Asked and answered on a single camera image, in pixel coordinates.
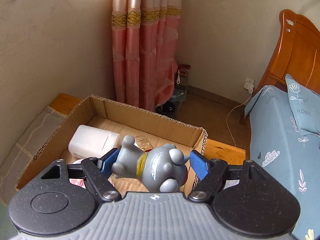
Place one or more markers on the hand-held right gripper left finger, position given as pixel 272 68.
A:
pixel 110 161

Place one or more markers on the grey toy figure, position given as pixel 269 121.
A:
pixel 155 165

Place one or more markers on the clear bottle with brown label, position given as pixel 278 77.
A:
pixel 143 143

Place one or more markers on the red and white packet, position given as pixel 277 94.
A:
pixel 77 182

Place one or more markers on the black pot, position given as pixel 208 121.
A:
pixel 166 109

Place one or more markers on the pink curtain with gold band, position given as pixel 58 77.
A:
pixel 140 55

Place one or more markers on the wooden bed headboard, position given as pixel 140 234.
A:
pixel 297 50

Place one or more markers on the white plastic container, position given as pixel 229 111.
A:
pixel 90 141

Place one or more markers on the grey plaid mat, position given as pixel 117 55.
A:
pixel 32 130

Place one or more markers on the white wall socket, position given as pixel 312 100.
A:
pixel 249 80

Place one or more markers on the blue printed bedsheet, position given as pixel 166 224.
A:
pixel 272 135

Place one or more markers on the cardboard box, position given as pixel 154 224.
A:
pixel 112 120

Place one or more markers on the white hanging gadget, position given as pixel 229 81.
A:
pixel 178 78

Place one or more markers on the white charger plug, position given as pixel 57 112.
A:
pixel 250 88

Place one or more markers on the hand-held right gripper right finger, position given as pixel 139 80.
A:
pixel 198 165

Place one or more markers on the clutter by curtain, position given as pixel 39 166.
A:
pixel 180 92

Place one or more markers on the blue printed pillow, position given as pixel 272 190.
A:
pixel 303 105

